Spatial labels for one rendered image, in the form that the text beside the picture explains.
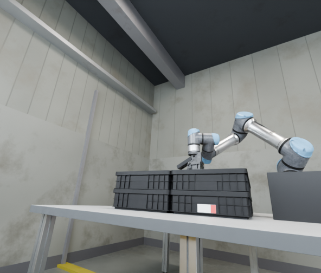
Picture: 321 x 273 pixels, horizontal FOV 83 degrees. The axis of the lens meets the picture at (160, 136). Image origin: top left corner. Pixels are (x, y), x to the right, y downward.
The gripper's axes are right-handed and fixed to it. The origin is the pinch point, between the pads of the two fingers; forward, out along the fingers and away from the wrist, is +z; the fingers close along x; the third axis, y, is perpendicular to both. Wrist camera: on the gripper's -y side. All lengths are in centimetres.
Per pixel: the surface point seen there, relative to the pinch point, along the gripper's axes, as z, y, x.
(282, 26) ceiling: -261, 83, 172
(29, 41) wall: -162, -183, -50
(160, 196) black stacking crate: 6.8, -13.8, -11.5
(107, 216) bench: 16, -18, -45
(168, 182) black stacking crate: -1.0, -9.3, -10.7
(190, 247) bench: 23.1, 16.6, -39.6
